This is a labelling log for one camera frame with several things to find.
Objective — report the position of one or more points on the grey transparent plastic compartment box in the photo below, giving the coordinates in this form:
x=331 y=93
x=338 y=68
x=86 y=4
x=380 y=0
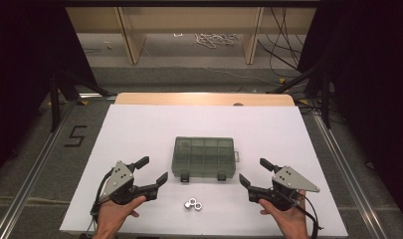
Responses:
x=204 y=156

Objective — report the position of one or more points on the person's left hand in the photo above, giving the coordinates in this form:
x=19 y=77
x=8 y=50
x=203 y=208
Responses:
x=113 y=217

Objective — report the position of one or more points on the black metal stand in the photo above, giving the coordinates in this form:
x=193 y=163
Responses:
x=56 y=99
x=323 y=93

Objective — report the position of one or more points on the person's right hand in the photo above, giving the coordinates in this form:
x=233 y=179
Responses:
x=290 y=222

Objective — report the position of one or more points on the light wooden desk frame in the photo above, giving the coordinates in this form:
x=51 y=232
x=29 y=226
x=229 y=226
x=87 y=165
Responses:
x=132 y=40

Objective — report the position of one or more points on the aluminium floor rail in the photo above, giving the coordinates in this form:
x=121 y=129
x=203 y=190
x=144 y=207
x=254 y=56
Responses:
x=348 y=172
x=30 y=179

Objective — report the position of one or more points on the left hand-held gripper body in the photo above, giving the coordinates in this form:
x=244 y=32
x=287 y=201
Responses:
x=120 y=176

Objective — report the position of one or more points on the silver hex nut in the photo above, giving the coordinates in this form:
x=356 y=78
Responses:
x=198 y=206
x=187 y=205
x=192 y=200

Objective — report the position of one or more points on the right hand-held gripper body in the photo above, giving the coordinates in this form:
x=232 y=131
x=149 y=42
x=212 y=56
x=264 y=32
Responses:
x=290 y=181

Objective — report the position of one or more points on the black curtain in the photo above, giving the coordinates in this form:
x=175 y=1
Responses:
x=23 y=66
x=371 y=83

